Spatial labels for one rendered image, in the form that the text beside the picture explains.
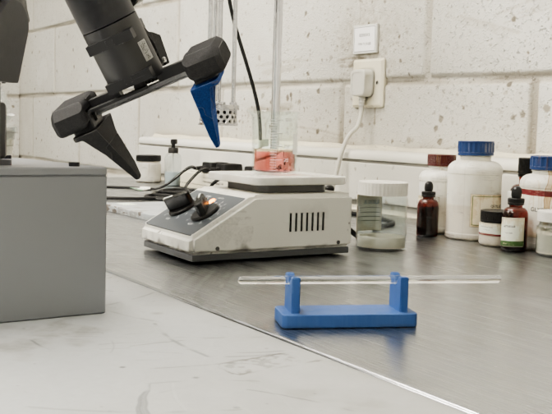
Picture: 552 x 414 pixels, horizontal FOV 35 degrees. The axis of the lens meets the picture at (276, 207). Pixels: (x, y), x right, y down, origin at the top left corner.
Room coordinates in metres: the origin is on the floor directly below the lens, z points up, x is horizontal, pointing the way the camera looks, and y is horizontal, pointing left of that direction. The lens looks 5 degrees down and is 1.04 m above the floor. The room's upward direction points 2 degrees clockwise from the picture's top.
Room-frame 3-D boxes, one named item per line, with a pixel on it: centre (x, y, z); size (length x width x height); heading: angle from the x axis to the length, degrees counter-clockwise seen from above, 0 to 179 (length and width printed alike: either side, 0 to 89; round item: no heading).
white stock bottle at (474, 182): (1.18, -0.26, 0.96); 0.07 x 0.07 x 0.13
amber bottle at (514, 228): (1.06, -0.29, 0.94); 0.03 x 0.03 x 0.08
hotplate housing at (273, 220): (0.99, 0.02, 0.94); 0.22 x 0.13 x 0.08; 121
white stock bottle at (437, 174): (1.24, -0.23, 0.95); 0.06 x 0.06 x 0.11
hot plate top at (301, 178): (1.01, 0.00, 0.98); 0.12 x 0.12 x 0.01; 31
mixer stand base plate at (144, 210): (1.43, 0.11, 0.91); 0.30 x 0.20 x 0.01; 123
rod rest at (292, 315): (0.64, -0.05, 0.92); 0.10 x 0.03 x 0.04; 101
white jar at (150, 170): (2.13, 0.31, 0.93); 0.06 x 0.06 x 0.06
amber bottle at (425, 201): (1.19, -0.20, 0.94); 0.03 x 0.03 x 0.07
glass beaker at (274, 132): (1.00, 0.01, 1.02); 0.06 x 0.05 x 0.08; 99
